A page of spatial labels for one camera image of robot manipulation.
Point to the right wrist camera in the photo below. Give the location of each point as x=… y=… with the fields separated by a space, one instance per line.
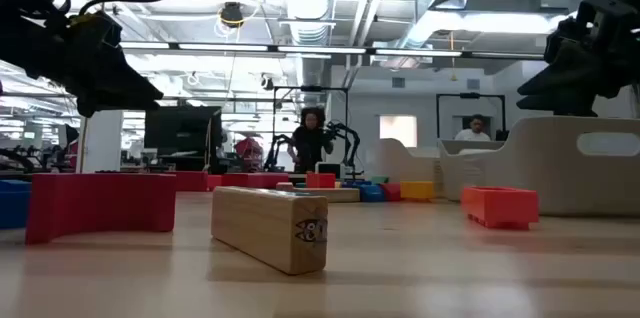
x=600 y=15

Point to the black table frame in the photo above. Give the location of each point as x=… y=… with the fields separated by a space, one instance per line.
x=15 y=176

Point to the black bar with light strips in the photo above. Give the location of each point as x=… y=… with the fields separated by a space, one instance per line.
x=275 y=49

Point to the orange-red studded block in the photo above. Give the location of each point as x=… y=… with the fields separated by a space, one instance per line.
x=215 y=183

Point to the white pillar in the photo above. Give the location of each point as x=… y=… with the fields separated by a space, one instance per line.
x=102 y=143

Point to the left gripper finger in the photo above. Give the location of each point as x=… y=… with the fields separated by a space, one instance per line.
x=110 y=107
x=125 y=83

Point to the black ceiling camera dome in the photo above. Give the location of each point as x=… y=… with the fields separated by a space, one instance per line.
x=267 y=83
x=232 y=14

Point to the black monitor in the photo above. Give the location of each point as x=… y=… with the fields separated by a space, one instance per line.
x=182 y=130

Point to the grey plastic bin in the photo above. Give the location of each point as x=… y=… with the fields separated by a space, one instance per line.
x=575 y=183

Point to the wooden block with end print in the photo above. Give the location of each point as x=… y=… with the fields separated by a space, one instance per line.
x=335 y=195

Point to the person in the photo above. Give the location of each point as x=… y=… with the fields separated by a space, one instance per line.
x=472 y=134
x=310 y=148

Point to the background black robot arm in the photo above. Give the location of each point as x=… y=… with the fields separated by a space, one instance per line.
x=352 y=140
x=272 y=150

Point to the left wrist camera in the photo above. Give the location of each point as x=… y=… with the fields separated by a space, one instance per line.
x=97 y=33

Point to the plain wooden block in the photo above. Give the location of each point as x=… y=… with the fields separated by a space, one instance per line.
x=285 y=186

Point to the red bag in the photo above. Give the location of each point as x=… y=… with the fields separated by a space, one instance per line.
x=248 y=150

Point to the small red block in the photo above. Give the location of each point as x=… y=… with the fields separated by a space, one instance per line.
x=392 y=193

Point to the white box device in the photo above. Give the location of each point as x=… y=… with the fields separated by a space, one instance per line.
x=330 y=170

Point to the black stand frame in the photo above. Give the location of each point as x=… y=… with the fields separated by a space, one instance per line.
x=470 y=95
x=310 y=88

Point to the small yellow block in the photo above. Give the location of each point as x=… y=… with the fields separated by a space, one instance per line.
x=417 y=191

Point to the white plastic bin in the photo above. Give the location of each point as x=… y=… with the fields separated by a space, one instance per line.
x=410 y=168

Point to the orange building block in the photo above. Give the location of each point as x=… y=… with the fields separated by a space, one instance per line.
x=500 y=205

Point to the green lit sign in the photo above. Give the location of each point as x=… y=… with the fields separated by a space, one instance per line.
x=29 y=134

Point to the long red building block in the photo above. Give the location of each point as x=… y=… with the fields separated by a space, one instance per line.
x=192 y=181

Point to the red arch block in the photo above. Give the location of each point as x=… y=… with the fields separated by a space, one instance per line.
x=100 y=198

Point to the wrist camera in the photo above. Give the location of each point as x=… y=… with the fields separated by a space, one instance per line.
x=600 y=15
x=97 y=33

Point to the bright white window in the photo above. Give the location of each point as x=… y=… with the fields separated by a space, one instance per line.
x=398 y=130

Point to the wooden block with face print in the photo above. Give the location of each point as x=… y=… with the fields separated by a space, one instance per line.
x=260 y=223

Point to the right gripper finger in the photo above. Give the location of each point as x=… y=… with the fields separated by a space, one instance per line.
x=570 y=105
x=570 y=80

